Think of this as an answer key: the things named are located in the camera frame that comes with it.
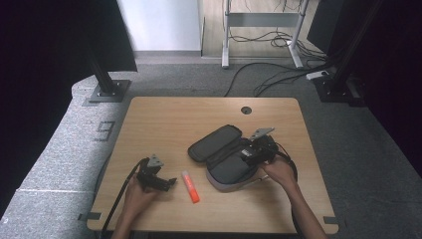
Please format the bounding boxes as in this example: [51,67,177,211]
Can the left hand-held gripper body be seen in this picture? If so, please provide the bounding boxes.
[135,153,166,187]

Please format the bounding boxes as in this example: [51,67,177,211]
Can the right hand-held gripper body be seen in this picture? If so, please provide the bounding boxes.
[241,126,281,166]

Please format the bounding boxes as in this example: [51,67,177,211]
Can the dark grey pencil case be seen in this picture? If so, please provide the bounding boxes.
[186,123,269,193]

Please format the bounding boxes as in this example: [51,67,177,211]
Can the person's left hand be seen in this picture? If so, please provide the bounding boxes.
[121,172,161,217]

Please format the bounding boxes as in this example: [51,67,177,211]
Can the person's right hand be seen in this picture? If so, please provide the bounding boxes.
[259,156,299,191]

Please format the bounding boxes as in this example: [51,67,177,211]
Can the orange highlighter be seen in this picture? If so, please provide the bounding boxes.
[180,170,201,204]

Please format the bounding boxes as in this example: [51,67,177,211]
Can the white power strip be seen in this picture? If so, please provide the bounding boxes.
[305,70,330,81]

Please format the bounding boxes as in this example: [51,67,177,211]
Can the black metal stand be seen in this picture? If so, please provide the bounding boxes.
[83,39,132,104]
[313,0,382,108]

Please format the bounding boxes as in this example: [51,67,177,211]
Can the dark curtain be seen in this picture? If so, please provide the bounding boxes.
[307,0,422,178]
[0,0,138,220]

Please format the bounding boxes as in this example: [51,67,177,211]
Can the white panel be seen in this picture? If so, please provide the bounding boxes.
[115,0,204,53]

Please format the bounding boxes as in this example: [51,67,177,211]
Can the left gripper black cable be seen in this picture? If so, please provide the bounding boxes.
[99,156,150,239]

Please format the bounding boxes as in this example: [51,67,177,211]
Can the black floor cables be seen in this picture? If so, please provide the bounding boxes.
[224,0,336,99]

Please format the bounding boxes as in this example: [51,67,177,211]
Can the white desk frame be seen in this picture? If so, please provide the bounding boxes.
[221,0,312,70]

